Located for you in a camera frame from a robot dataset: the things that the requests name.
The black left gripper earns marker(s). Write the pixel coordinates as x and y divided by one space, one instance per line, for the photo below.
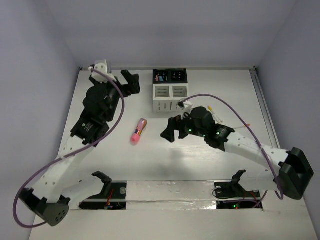
124 86

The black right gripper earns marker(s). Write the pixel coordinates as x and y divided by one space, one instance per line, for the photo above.
174 123

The pink glue stick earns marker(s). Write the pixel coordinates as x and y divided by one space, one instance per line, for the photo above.
136 136

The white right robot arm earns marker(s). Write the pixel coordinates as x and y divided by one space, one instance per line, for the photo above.
290 170

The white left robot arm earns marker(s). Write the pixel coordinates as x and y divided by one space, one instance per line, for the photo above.
42 193

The yellow-capped white pen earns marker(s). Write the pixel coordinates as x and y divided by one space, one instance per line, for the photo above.
214 115

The white four-slot pen organizer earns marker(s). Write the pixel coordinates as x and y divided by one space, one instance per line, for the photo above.
167 93

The orange-capped white pen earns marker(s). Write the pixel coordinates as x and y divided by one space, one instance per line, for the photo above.
242 126

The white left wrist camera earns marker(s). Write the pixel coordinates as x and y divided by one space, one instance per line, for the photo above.
101 71

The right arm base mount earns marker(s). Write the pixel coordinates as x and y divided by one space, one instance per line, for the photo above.
232 196

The aluminium rail right edge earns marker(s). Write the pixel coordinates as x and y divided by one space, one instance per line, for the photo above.
270 120

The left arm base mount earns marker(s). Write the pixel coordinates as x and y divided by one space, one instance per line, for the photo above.
111 198

